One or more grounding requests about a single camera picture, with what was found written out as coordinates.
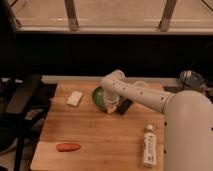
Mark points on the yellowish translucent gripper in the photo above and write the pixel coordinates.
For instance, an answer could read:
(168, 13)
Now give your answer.
(111, 108)

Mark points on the green ceramic bowl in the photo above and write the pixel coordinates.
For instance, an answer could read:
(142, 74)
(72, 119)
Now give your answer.
(97, 97)

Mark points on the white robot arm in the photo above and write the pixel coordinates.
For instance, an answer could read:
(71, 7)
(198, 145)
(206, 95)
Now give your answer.
(189, 121)

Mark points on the black rectangular block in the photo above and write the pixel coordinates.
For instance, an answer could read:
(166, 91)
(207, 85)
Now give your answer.
(123, 107)

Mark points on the clear plastic cup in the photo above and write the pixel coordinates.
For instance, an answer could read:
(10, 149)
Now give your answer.
(141, 83)

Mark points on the white sponge block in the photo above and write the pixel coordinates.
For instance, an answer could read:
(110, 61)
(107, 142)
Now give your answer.
(74, 98)

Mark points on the wooden cutting board table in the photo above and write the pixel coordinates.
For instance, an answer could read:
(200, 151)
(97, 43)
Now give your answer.
(109, 142)

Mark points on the white squeeze bottle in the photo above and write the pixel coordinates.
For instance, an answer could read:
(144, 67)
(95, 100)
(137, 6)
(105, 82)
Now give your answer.
(149, 155)

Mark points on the orange carrot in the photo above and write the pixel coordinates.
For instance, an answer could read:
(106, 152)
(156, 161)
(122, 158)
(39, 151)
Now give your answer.
(67, 147)

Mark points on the round metal dish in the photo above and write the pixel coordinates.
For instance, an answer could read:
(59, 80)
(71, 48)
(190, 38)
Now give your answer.
(191, 78)

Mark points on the black office chair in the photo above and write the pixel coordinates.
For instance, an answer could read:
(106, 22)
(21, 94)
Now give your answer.
(22, 105)

